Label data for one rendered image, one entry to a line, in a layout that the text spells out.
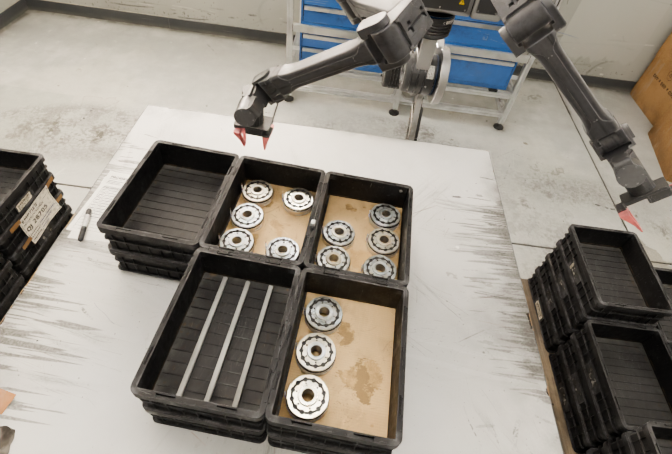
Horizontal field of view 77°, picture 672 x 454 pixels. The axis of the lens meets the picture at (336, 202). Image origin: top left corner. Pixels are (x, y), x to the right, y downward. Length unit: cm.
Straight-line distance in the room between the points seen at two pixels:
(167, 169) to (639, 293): 195
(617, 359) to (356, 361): 122
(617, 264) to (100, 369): 202
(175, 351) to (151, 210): 50
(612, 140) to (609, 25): 327
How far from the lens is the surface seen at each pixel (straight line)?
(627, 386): 208
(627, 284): 221
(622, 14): 444
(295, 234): 138
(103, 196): 178
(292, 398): 111
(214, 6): 420
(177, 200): 152
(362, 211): 147
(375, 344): 122
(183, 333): 124
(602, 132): 118
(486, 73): 333
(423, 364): 137
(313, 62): 105
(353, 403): 115
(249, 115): 114
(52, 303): 156
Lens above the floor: 192
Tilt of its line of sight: 47 degrees down
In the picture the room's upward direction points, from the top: 8 degrees clockwise
